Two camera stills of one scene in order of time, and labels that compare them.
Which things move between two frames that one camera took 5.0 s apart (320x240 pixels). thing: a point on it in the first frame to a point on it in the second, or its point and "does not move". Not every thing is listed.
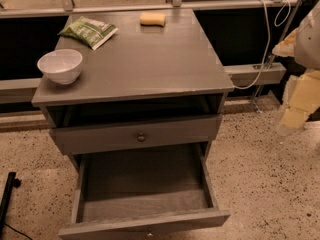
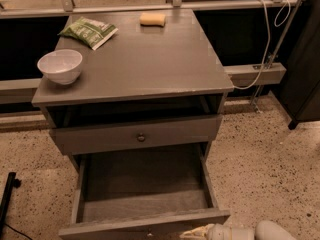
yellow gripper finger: x=287 y=48 to x=219 y=231
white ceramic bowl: x=61 y=65 does not move
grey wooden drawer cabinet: x=149 y=79 does not move
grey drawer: x=140 y=188 does not move
